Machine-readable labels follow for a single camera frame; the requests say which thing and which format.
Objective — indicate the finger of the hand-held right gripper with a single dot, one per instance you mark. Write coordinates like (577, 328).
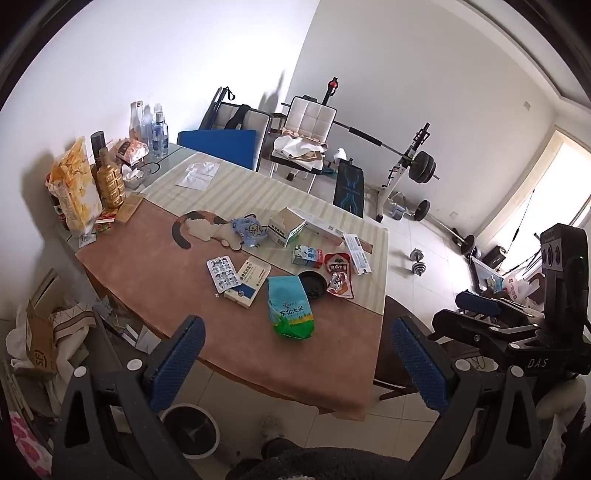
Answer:
(466, 327)
(478, 302)

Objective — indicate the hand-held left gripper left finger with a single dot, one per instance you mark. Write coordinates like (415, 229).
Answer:
(181, 357)

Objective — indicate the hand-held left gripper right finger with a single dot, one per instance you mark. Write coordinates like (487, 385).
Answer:
(419, 364)

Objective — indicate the black trash bin white rim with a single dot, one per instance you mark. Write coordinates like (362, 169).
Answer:
(191, 431)

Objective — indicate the white blue medicine box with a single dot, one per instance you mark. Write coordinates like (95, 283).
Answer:
(247, 284)

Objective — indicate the white green medicine box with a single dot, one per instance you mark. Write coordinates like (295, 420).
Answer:
(284, 230)

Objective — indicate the person's right forearm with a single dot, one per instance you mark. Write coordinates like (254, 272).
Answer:
(570, 415)

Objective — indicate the dark wooden chair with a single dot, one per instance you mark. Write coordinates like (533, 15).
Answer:
(401, 350)

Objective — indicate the white plastic bag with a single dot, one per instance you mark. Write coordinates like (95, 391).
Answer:
(521, 286)

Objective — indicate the black bag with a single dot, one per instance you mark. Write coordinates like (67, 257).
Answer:
(495, 258)

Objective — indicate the chrome dumbbell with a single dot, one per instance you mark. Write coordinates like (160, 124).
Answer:
(418, 263)

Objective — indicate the curl bar with plates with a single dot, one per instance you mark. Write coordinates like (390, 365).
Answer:
(445, 226)

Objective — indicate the printed blister pack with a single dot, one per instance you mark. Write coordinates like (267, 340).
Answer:
(223, 273)

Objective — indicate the pale crumpled cloth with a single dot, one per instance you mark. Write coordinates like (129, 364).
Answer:
(69, 323)

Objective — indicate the blue green rice bag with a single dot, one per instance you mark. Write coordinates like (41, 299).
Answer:
(288, 309)

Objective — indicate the red snack packet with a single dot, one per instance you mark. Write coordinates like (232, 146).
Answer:
(338, 267)

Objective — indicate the white blue sachet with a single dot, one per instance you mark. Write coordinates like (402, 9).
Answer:
(358, 254)

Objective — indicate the black round dish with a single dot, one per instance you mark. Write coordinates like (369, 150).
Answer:
(313, 285)

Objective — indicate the blue cat print wrapper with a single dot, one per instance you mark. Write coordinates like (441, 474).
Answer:
(249, 230)

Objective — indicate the person's dark fleece clothing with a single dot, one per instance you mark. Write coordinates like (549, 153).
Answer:
(314, 464)

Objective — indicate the cardboard box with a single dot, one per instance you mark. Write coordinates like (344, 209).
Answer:
(37, 337)

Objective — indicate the barbell with black plates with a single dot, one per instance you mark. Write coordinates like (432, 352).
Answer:
(422, 166)

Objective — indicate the white barbell rack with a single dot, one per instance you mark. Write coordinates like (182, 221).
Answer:
(397, 177)

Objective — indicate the small blue milk carton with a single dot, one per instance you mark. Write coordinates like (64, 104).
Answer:
(307, 255)

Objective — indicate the flat brown box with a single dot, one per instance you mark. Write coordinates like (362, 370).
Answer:
(129, 207)

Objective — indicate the small red packet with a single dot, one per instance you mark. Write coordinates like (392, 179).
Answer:
(107, 217)

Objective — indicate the long white carton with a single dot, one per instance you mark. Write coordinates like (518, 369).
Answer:
(323, 226)

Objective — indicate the pink floral cloth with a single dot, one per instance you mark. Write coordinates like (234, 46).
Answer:
(27, 447)

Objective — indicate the clear plastic sheet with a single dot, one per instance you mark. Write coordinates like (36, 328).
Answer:
(198, 175)

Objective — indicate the crumpled white tissue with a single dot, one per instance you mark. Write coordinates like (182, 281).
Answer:
(135, 175)

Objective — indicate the golden liquor bottle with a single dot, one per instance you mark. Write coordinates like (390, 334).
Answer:
(108, 182)

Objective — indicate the white spray bottle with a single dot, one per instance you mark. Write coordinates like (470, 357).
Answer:
(340, 154)

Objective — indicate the yellow snack bag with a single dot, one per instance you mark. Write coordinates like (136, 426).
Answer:
(76, 184)

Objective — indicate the tissue pack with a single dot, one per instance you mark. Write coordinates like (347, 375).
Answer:
(130, 150)

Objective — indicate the blue chair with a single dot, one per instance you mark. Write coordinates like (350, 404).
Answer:
(217, 145)

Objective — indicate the clear blue spray bottle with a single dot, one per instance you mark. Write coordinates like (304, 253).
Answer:
(160, 136)

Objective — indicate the dark bottle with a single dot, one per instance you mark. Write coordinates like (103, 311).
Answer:
(98, 143)

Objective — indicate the clear plastic bottle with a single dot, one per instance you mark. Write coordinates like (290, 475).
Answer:
(147, 127)

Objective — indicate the beige cloth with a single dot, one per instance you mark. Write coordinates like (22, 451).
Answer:
(298, 147)

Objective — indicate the clear glass bottle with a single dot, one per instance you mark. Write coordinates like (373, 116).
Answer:
(135, 122)

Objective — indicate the white padded chair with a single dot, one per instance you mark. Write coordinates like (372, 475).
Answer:
(256, 122)
(309, 117)

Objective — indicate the black pole red knob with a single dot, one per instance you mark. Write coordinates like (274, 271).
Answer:
(331, 87)

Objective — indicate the black folded frame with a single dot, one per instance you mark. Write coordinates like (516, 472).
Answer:
(216, 104)

